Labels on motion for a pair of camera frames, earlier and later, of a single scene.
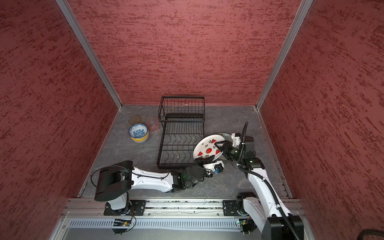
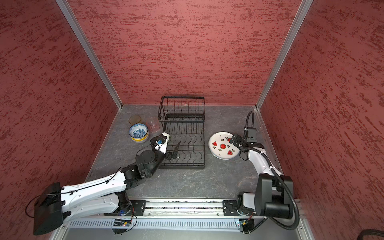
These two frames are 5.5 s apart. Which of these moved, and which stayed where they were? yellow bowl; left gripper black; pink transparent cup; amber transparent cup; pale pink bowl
Moved: left gripper black
Stayed: pale pink bowl; yellow bowl; amber transparent cup; pink transparent cup
